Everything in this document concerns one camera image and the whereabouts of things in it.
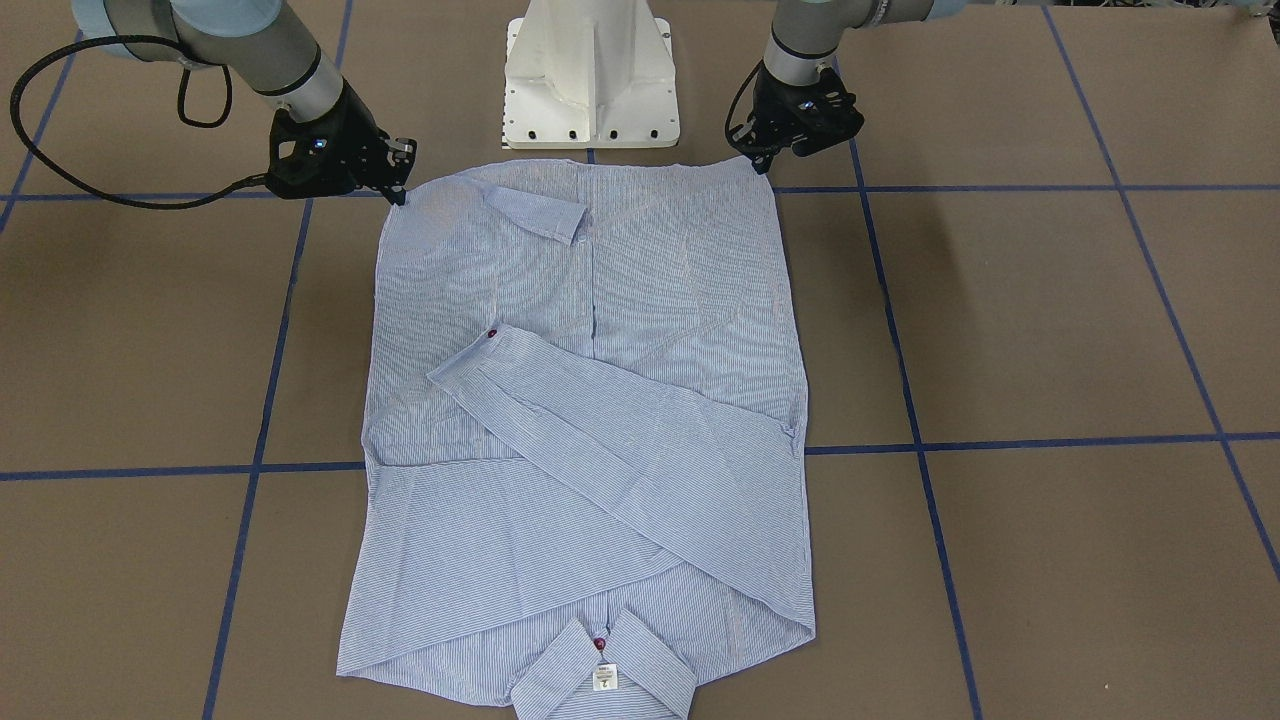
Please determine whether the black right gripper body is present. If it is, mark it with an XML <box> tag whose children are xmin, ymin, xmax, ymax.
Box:
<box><xmin>264</xmin><ymin>82</ymin><xmax>417</xmax><ymax>200</ymax></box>

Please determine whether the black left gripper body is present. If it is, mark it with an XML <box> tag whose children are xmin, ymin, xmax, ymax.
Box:
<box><xmin>726</xmin><ymin>61</ymin><xmax>865</xmax><ymax>161</ymax></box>

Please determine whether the light blue striped shirt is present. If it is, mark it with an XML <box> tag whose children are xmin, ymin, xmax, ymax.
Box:
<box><xmin>335</xmin><ymin>158</ymin><xmax>817</xmax><ymax>719</ymax></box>

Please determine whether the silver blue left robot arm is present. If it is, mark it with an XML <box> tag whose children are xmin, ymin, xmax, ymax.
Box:
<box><xmin>724</xmin><ymin>1</ymin><xmax>968</xmax><ymax>176</ymax></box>

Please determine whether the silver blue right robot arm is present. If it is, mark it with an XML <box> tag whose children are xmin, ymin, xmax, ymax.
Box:
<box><xmin>70</xmin><ymin>1</ymin><xmax>417</xmax><ymax>205</ymax></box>

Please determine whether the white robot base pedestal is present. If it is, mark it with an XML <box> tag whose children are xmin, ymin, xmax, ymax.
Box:
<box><xmin>500</xmin><ymin>1</ymin><xmax>682</xmax><ymax>151</ymax></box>

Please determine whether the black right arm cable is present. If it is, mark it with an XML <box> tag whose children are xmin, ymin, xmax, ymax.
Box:
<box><xmin>8</xmin><ymin>36</ymin><xmax>271</xmax><ymax>211</ymax></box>

